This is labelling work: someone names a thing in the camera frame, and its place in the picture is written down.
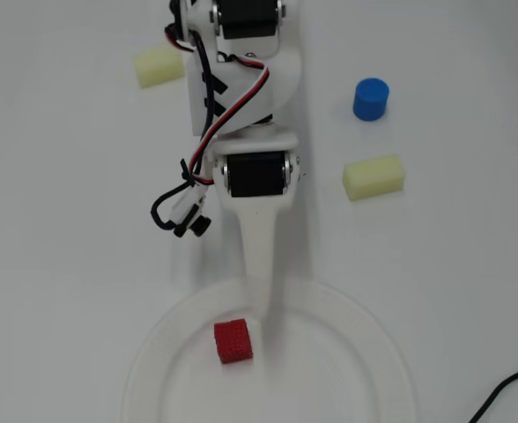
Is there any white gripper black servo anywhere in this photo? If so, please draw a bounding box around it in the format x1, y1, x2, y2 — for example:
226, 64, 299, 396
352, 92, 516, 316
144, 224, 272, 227
209, 134, 301, 328

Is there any red block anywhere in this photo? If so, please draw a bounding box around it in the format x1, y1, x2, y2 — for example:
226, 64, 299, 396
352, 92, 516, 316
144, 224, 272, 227
213, 317, 255, 366

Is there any pale yellow foam block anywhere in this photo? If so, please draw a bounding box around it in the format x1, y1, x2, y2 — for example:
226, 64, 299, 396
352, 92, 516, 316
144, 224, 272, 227
133, 45, 186, 90
342, 153, 406, 202

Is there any blue cylinder block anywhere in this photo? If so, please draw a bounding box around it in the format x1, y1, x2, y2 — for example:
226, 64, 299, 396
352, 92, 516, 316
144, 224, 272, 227
351, 78, 391, 122

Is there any white paper plate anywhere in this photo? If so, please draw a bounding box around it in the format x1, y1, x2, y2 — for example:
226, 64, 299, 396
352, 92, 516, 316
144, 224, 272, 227
120, 278, 419, 423

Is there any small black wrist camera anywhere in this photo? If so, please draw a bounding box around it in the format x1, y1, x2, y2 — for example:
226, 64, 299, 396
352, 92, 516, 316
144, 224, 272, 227
170, 187, 212, 240

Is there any black camera cable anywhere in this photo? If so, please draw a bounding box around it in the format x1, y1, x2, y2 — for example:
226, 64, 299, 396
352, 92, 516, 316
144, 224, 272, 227
150, 33, 214, 232

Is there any red white black servo wire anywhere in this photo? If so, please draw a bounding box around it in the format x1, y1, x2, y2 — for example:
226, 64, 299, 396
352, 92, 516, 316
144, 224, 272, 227
187, 51, 271, 186

